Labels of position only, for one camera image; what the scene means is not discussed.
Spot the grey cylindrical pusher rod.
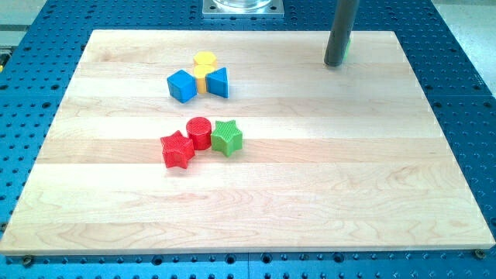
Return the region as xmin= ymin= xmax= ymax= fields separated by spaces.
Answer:
xmin=324 ymin=0 xmax=360 ymax=67

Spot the yellow hexagon block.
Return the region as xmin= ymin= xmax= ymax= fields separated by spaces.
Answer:
xmin=193 ymin=51 xmax=217 ymax=68

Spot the left board clamp screw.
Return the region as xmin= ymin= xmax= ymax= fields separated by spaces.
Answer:
xmin=20 ymin=255 xmax=34 ymax=267

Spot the blue triangle block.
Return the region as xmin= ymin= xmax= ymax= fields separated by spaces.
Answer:
xmin=205 ymin=67 xmax=229 ymax=98

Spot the blue cube block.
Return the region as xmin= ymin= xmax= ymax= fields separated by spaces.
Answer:
xmin=167 ymin=70 xmax=197 ymax=103

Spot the red cylinder block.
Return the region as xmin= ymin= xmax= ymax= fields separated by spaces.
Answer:
xmin=186 ymin=117 xmax=212 ymax=150

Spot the board clamp screw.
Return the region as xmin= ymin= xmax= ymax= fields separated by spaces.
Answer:
xmin=473 ymin=249 xmax=486 ymax=260
xmin=20 ymin=255 xmax=34 ymax=267

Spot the green star block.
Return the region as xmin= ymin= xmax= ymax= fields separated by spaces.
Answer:
xmin=211 ymin=120 xmax=243 ymax=157

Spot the red star block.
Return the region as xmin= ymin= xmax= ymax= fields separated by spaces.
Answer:
xmin=160 ymin=130 xmax=195 ymax=169

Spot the right board clamp screw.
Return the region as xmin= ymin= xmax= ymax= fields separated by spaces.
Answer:
xmin=473 ymin=249 xmax=486 ymax=260

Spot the yellow cylinder block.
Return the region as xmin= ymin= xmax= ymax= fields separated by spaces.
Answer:
xmin=193 ymin=64 xmax=215 ymax=94

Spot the wooden board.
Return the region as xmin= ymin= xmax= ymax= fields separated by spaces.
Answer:
xmin=1 ymin=29 xmax=494 ymax=256

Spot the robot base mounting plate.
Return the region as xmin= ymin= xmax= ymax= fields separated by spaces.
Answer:
xmin=201 ymin=0 xmax=284 ymax=18

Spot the green circle block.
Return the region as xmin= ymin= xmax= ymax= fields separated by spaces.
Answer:
xmin=343 ymin=38 xmax=352 ymax=62

